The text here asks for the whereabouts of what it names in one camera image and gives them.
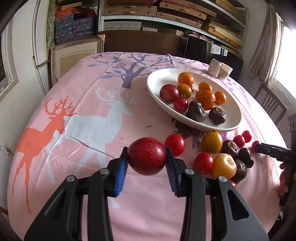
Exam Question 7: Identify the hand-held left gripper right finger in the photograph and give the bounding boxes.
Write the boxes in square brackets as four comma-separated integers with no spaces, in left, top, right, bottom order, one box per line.
[165,146,270,241]

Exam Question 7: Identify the bright window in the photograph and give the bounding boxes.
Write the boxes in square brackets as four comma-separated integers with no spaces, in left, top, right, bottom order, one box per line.
[269,14,296,88]

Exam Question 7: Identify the pale drink can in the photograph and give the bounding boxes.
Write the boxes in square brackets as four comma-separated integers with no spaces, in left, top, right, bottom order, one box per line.
[206,59,222,77]

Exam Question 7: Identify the white framed window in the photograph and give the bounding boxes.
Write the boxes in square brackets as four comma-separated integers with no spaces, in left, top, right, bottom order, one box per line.
[0,23,19,102]

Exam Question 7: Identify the white round plate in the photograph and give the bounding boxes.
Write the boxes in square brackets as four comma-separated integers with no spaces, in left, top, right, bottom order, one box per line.
[146,68,242,132]

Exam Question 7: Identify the white narrow board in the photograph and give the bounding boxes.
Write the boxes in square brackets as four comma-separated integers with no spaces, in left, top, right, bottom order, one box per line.
[32,0,50,93]

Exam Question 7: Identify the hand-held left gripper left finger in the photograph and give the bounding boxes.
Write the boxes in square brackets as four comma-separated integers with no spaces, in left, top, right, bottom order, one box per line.
[24,146,129,241]

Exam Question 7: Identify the olive yellow round fruit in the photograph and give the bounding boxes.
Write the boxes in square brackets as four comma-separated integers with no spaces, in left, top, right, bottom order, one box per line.
[177,83,193,99]

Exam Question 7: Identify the mottled green board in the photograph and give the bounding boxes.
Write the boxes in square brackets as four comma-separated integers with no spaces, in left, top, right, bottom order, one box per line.
[46,0,56,47]

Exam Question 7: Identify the stack of blue patterned boxes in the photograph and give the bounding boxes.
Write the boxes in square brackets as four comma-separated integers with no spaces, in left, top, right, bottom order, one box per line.
[54,8,97,44]

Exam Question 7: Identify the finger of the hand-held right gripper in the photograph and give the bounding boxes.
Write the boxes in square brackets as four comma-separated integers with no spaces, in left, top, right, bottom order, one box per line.
[254,142,290,161]

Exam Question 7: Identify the white paper cup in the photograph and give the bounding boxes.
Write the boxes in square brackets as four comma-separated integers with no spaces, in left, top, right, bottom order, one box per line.
[218,63,233,80]

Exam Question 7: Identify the dark brown board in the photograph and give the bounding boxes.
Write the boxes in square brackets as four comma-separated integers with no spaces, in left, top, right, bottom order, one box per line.
[98,30,186,57]

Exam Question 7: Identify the dark red plum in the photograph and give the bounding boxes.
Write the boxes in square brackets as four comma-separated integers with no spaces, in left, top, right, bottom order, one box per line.
[159,84,180,103]

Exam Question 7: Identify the speckled red plum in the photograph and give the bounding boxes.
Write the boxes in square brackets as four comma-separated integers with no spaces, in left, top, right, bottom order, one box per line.
[127,137,167,176]

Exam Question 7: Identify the pink deer printed tablecloth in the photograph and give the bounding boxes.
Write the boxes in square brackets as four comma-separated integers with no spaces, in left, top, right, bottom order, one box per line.
[7,51,289,240]

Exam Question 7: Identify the cream framed panel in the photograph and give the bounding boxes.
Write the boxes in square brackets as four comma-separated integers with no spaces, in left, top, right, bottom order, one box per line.
[50,34,105,87]

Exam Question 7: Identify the shelf of flat boxes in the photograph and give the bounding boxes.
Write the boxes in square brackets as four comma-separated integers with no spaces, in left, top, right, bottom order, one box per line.
[97,0,249,54]

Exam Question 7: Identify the group of red tomatoes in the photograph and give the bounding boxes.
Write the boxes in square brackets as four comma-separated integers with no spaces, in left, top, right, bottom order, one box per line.
[164,130,252,188]

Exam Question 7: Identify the dark wrinkled passion fruit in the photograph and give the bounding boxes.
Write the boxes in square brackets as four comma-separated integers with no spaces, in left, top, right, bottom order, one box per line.
[208,107,226,126]
[238,148,255,168]
[186,100,206,122]
[230,159,248,183]
[221,139,240,156]

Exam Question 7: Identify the person's right hand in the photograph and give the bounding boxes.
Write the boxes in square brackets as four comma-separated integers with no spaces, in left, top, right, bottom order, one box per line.
[278,162,289,197]

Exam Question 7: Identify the wall power outlet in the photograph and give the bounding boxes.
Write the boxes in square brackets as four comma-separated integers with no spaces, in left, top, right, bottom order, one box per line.
[0,142,11,156]

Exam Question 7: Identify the black panel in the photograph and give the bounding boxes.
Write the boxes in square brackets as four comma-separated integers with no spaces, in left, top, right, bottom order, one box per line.
[184,35,244,81]

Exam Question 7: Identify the dark wooden slatted chair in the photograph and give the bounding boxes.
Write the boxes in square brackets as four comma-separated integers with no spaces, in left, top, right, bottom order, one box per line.
[254,83,287,127]

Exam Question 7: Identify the checkered curtain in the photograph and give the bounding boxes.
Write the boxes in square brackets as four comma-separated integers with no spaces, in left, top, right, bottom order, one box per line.
[248,3,278,81]

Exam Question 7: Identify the stacks of patterned flat boxes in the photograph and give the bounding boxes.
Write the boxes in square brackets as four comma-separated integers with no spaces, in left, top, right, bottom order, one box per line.
[102,0,245,47]

